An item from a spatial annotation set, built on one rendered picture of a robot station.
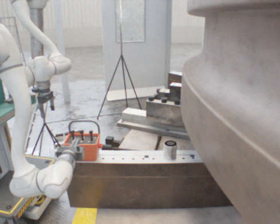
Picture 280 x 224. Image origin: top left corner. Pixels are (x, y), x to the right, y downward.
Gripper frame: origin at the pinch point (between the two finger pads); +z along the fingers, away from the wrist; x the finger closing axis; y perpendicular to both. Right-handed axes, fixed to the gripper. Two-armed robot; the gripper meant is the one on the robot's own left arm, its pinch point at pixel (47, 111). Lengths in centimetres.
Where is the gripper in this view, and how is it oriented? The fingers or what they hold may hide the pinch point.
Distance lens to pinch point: 163.3
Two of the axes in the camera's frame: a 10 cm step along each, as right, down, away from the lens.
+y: 9.9, 0.6, -1.4
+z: 0.0, 9.2, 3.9
